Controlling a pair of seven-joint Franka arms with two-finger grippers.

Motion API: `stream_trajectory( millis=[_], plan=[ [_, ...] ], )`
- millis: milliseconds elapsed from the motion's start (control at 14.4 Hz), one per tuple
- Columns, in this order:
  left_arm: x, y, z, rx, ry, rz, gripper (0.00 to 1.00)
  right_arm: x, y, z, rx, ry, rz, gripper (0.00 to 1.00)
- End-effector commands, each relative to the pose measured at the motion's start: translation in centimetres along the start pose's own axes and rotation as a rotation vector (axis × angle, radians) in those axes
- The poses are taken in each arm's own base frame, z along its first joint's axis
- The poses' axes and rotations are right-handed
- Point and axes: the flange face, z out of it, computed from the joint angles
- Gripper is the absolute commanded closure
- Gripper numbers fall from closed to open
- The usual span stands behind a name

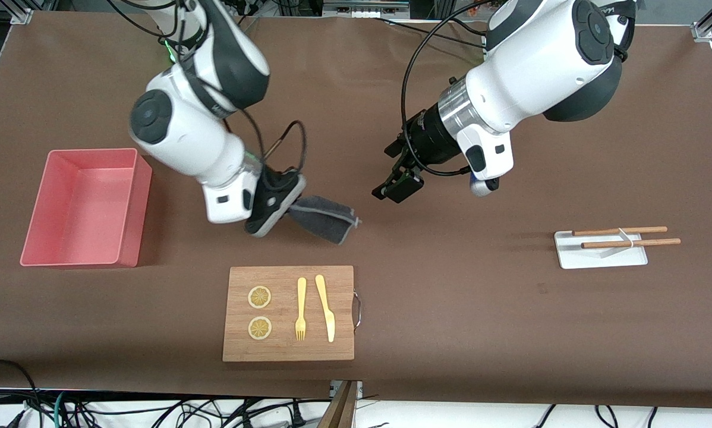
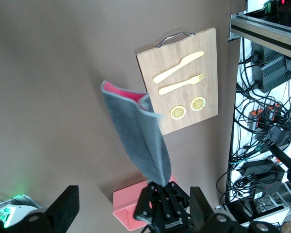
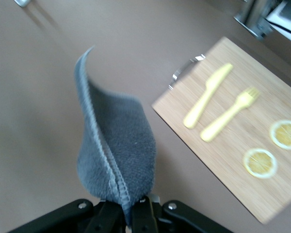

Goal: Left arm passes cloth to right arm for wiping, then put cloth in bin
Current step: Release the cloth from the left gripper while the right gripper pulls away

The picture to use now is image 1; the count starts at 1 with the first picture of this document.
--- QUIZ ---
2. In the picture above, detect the grey and pink cloth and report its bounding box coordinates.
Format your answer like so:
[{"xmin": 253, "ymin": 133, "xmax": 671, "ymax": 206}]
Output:
[{"xmin": 288, "ymin": 195, "xmax": 361, "ymax": 246}]

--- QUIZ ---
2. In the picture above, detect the yellow plastic fork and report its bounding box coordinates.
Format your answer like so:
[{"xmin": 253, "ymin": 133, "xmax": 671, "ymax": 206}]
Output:
[{"xmin": 295, "ymin": 277, "xmax": 307, "ymax": 341}]

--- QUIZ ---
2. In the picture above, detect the yellow plastic knife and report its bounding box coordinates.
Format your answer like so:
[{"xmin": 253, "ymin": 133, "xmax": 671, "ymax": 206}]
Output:
[{"xmin": 315, "ymin": 274, "xmax": 336, "ymax": 343}]

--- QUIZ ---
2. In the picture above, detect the wooden cutting board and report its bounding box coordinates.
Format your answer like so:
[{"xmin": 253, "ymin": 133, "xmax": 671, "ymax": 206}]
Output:
[{"xmin": 222, "ymin": 266, "xmax": 355, "ymax": 362}]

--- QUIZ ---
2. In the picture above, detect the white chopstick rest tray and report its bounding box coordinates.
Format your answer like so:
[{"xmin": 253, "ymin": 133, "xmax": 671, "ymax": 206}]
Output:
[{"xmin": 555, "ymin": 231, "xmax": 649, "ymax": 270}]

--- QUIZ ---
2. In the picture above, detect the brown wooden chopstick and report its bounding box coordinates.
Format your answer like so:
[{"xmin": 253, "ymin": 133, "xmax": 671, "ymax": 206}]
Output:
[
  {"xmin": 581, "ymin": 238, "xmax": 682, "ymax": 249},
  {"xmin": 572, "ymin": 226, "xmax": 669, "ymax": 237}
]

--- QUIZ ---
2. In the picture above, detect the pink plastic bin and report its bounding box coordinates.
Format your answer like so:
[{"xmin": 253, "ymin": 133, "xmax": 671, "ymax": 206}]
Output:
[{"xmin": 20, "ymin": 148, "xmax": 153, "ymax": 268}]

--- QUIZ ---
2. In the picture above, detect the wooden beam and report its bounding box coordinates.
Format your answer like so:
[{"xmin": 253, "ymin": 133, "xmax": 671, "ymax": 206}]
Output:
[{"xmin": 317, "ymin": 380, "xmax": 360, "ymax": 428}]

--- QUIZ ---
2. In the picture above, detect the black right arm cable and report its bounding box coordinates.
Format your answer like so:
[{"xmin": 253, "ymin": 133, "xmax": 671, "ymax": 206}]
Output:
[{"xmin": 222, "ymin": 101, "xmax": 307, "ymax": 192}]

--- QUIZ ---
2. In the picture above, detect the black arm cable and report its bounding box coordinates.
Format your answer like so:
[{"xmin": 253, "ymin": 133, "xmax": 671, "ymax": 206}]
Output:
[
  {"xmin": 222, "ymin": 101, "xmax": 307, "ymax": 192},
  {"xmin": 401, "ymin": 0, "xmax": 494, "ymax": 177}
]

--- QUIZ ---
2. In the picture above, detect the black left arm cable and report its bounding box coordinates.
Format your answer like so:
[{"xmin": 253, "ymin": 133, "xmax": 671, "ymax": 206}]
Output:
[{"xmin": 401, "ymin": 0, "xmax": 494, "ymax": 177}]

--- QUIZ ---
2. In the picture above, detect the black cable across table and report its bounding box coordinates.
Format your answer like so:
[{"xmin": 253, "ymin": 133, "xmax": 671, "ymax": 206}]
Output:
[{"xmin": 374, "ymin": 17, "xmax": 489, "ymax": 48}]

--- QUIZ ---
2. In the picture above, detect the metal bracket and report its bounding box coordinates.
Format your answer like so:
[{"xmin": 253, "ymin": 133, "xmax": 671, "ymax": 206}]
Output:
[{"xmin": 330, "ymin": 380, "xmax": 364, "ymax": 398}]

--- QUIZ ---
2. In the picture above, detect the teal floor cable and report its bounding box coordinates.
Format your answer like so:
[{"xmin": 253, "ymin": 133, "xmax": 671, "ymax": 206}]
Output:
[{"xmin": 53, "ymin": 391, "xmax": 71, "ymax": 428}]

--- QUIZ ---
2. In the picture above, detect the thick black floor cable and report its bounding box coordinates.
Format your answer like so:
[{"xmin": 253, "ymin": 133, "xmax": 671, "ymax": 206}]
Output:
[{"xmin": 0, "ymin": 359, "xmax": 43, "ymax": 428}]

